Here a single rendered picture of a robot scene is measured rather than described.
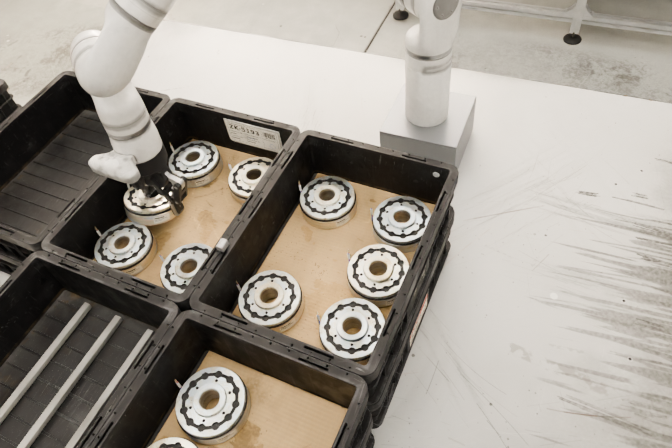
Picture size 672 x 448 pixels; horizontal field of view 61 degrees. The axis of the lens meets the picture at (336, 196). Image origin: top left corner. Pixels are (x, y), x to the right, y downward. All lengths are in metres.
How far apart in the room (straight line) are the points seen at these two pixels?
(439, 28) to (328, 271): 0.48
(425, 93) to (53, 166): 0.80
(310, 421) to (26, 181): 0.80
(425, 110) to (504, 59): 1.59
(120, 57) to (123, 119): 0.11
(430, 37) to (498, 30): 1.87
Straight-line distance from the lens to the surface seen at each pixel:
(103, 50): 0.85
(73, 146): 1.38
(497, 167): 1.30
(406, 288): 0.83
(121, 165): 0.95
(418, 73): 1.14
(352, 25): 3.01
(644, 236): 1.25
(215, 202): 1.12
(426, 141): 1.20
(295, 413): 0.88
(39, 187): 1.32
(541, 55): 2.81
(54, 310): 1.11
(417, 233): 0.98
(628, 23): 2.85
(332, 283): 0.96
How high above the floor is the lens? 1.65
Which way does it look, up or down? 50 degrees down
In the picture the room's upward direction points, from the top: 9 degrees counter-clockwise
